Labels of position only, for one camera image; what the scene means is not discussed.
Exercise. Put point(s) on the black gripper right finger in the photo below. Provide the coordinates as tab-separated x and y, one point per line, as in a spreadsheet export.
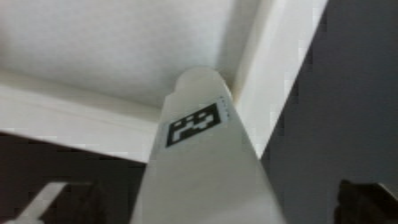
367	204

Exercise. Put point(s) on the white desk leg with tag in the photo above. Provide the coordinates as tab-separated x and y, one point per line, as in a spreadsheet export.
205	185

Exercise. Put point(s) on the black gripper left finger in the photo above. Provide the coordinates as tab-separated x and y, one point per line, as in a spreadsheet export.
67	204

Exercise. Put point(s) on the white desk top tray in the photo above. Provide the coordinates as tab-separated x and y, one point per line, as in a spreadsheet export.
94	56

